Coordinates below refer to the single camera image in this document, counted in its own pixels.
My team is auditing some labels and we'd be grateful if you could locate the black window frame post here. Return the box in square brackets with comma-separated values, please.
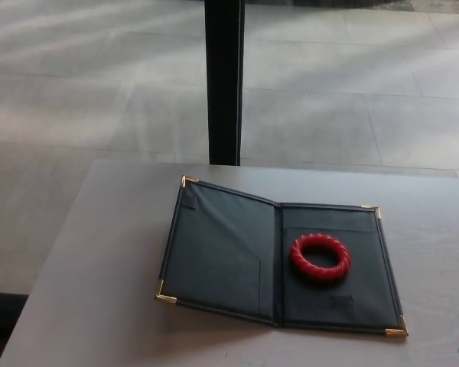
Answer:
[203, 0, 247, 167]

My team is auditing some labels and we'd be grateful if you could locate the black diary with gold corners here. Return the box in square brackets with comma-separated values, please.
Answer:
[154, 174, 411, 340]

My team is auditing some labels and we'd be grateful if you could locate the red twisted ring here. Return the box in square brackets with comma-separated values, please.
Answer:
[289, 232, 353, 279]

